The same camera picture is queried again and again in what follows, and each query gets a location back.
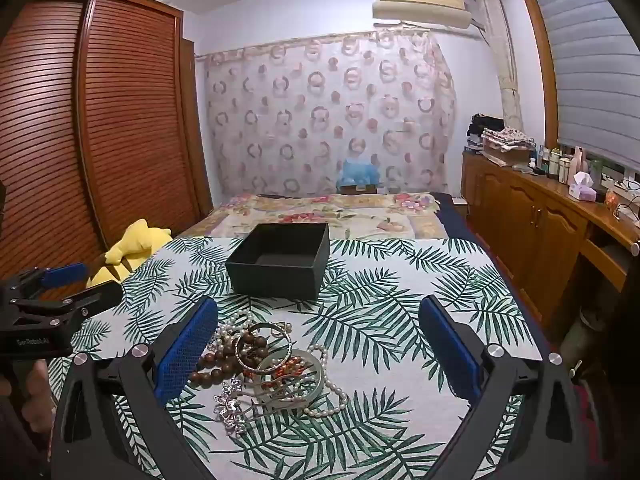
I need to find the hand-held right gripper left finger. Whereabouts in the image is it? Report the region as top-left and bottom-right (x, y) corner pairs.
(50, 296), (219, 480)

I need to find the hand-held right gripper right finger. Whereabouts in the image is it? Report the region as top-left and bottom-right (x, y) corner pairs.
(417, 296), (588, 480)

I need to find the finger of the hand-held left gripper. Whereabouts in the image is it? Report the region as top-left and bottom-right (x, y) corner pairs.
(4, 262), (90, 302)
(12, 282), (123, 332)

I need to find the brown wooden bead bracelet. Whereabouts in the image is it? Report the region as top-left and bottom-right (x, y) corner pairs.
(192, 335), (271, 387)

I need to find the black box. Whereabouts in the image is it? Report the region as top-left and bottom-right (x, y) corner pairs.
(225, 222), (331, 301)

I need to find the white pearl necklace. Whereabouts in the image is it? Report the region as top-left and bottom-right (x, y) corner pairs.
(215, 310), (349, 417)

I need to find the person's left hand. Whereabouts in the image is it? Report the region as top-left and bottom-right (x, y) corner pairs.
(0, 359), (55, 428)

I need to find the yellow plush toy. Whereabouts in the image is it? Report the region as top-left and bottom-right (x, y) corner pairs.
(86, 218), (173, 288)

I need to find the silver flower hairpin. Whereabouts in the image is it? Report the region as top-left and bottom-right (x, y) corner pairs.
(214, 380), (266, 436)

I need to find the green leaf print cloth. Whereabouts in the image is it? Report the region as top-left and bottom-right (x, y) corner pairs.
(47, 236), (543, 480)

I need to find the silver bangle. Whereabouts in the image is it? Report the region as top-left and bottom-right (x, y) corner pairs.
(235, 322), (294, 374)

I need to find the navy bed sheet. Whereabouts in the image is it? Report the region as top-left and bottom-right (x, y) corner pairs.
(430, 192), (501, 266)

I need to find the pale green jade bangle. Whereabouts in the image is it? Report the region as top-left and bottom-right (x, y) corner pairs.
(250, 349), (326, 406)

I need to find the wooden sideboard cabinet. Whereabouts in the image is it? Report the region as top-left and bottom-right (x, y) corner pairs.
(460, 152), (640, 331)

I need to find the floral bed blanket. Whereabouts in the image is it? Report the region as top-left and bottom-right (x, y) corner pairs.
(175, 191), (448, 241)

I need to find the brown slatted wooden wardrobe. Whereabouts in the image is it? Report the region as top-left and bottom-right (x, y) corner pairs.
(0, 0), (213, 286)

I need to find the blue plastic bag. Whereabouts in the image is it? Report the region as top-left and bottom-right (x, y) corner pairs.
(337, 157), (381, 186)

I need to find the pink tissue box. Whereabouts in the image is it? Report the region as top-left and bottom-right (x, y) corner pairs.
(568, 171), (597, 203)

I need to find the row of toiletry bottles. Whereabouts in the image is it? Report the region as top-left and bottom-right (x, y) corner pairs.
(537, 145), (590, 183)

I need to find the pile of folded clothes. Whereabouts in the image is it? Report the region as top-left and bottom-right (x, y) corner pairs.
(482, 127), (537, 155)

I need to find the dark folded clothes stack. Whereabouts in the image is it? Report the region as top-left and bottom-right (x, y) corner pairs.
(467, 114), (506, 151)

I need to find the white power strip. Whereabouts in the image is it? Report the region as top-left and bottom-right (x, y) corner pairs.
(600, 172), (640, 202)

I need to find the circle pattern curtain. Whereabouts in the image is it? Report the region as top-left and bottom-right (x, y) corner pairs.
(204, 30), (457, 198)

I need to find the wrapped air conditioner pipe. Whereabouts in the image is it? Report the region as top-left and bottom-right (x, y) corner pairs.
(472, 0), (523, 133)

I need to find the grey window blind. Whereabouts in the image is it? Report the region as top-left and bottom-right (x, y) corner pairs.
(530, 0), (640, 171)

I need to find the beige air conditioner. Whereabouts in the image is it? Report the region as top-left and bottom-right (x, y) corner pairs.
(372, 0), (473, 30)

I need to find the red coral bead bracelet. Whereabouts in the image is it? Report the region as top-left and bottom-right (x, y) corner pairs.
(265, 355), (313, 391)

